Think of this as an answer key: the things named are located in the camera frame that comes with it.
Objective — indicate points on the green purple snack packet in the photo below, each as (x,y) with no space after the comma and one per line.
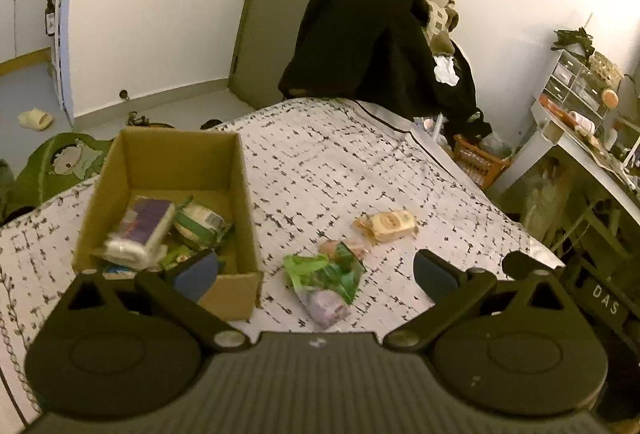
(325,286)

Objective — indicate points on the dark bottle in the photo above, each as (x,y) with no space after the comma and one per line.
(50,16)

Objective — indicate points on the yellow cake packet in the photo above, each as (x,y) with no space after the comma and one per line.
(389,224)

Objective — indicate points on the white kitchen cabinet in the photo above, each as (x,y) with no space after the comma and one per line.
(25,13)

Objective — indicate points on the green cartoon rug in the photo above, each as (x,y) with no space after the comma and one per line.
(45,168)

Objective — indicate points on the black shoe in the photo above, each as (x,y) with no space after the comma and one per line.
(212,124)

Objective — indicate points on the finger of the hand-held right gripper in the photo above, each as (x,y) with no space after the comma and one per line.
(520,261)

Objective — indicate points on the green striped snack packet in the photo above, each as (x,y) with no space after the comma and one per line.
(200,220)

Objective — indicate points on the grey door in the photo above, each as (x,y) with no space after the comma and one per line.
(280,13)

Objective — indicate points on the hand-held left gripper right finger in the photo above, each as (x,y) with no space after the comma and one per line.
(436,274)

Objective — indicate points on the white desk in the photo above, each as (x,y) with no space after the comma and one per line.
(555,143)

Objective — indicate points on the black garment with white patch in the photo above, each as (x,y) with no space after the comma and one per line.
(462,98)

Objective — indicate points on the blue snack packet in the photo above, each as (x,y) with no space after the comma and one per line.
(119,270)

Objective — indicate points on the white pink tube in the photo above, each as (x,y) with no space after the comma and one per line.
(580,118)

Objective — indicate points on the grey sneaker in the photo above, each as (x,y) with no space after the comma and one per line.
(142,119)

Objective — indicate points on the cardboard box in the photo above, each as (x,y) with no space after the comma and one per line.
(235,214)

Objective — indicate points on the purple white snack packet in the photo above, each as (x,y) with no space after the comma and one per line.
(142,226)

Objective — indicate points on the white shelf rack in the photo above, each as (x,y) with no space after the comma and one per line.
(57,53)

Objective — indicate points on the orange basket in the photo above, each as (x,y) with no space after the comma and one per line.
(480,161)

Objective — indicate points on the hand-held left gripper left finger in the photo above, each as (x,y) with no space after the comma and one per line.
(196,273)

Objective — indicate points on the white bed sheet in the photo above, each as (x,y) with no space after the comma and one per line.
(500,209)

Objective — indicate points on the clear pink snack packet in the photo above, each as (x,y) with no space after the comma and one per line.
(331,247)

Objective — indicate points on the printed bed cover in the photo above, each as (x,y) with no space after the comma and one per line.
(325,163)

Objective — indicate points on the dark plant decoration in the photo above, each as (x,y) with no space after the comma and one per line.
(574,39)

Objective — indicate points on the beige slipper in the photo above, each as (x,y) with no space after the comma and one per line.
(35,119)

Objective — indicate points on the orange ball lamp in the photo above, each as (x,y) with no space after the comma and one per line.
(610,97)

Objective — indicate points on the black coat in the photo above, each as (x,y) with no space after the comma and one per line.
(350,43)

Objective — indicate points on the clear drawer organizer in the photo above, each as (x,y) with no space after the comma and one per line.
(572,83)

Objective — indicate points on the woven basket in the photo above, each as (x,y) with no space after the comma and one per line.
(606,69)

